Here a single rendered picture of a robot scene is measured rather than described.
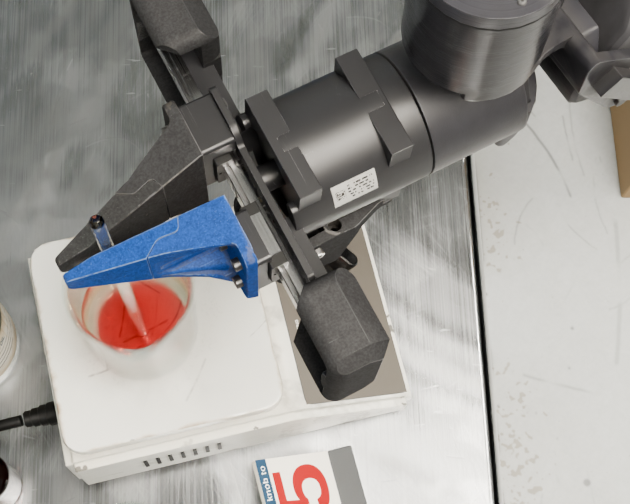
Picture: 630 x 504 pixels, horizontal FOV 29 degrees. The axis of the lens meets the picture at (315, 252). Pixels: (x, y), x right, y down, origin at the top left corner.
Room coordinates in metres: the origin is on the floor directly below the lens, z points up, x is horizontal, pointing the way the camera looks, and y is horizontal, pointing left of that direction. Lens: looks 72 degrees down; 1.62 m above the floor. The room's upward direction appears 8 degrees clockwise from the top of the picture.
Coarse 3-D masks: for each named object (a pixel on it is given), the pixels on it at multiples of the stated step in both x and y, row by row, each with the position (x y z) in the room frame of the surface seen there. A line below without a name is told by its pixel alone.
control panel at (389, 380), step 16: (352, 240) 0.24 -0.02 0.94; (368, 256) 0.23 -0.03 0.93; (352, 272) 0.22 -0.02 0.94; (368, 272) 0.22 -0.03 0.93; (368, 288) 0.21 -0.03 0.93; (288, 304) 0.19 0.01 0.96; (288, 320) 0.18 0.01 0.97; (384, 320) 0.19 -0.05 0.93; (304, 368) 0.15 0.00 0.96; (384, 368) 0.16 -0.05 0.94; (400, 368) 0.17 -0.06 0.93; (304, 384) 0.14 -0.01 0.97; (384, 384) 0.15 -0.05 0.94; (400, 384) 0.16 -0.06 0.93; (320, 400) 0.13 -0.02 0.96
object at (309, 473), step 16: (272, 464) 0.10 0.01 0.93; (288, 464) 0.10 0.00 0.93; (304, 464) 0.10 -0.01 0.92; (320, 464) 0.11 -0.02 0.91; (272, 480) 0.09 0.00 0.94; (288, 480) 0.09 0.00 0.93; (304, 480) 0.10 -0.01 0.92; (320, 480) 0.10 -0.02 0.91; (288, 496) 0.08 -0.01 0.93; (304, 496) 0.09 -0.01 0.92; (320, 496) 0.09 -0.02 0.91
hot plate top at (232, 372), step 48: (48, 288) 0.17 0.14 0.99; (240, 288) 0.18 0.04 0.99; (48, 336) 0.14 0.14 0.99; (240, 336) 0.16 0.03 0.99; (96, 384) 0.12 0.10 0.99; (144, 384) 0.12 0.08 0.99; (192, 384) 0.13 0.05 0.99; (240, 384) 0.13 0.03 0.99; (96, 432) 0.09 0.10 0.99; (144, 432) 0.10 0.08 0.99
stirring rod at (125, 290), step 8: (96, 216) 0.14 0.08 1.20; (96, 224) 0.14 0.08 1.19; (104, 224) 0.14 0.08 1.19; (96, 232) 0.14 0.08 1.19; (104, 232) 0.14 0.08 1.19; (96, 240) 0.14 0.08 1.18; (104, 240) 0.14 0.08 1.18; (112, 240) 0.14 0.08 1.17; (104, 248) 0.14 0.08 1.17; (120, 288) 0.14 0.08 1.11; (128, 288) 0.14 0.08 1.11; (128, 296) 0.14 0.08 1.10; (128, 304) 0.14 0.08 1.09; (136, 304) 0.14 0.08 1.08; (128, 312) 0.14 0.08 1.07; (136, 312) 0.14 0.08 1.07; (136, 320) 0.14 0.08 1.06; (144, 320) 0.14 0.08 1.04; (136, 328) 0.14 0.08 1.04; (144, 328) 0.14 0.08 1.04; (144, 336) 0.14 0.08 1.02
